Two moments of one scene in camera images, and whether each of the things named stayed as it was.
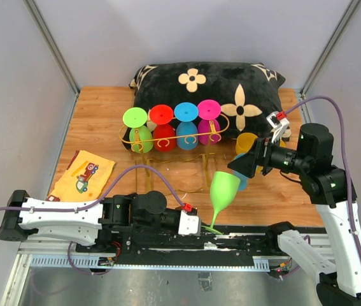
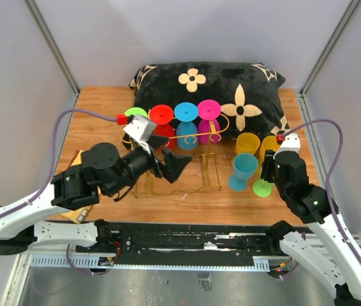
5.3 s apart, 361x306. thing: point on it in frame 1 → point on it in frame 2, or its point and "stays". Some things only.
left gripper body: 167,219 → 153,165
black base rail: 217,248 stays
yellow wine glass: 244,142 stays
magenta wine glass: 209,128 stays
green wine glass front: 223,189 → 261,188
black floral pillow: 247,93 stays
